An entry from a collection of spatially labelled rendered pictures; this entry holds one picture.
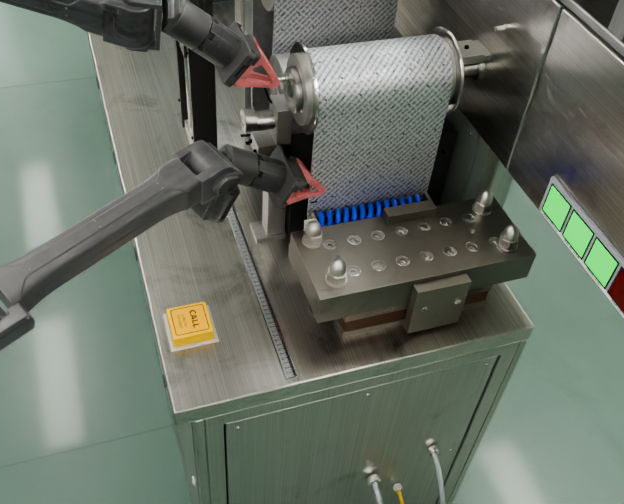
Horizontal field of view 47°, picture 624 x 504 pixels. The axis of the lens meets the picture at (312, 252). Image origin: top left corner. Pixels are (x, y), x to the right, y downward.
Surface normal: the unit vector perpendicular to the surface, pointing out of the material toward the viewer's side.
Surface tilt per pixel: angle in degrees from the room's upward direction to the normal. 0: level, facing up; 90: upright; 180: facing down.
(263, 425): 90
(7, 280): 12
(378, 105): 90
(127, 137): 0
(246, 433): 90
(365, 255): 0
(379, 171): 90
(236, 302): 0
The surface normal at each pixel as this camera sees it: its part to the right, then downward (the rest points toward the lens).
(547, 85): -0.95, 0.18
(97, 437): 0.07, -0.69
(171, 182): 0.14, -0.53
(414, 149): 0.31, 0.70
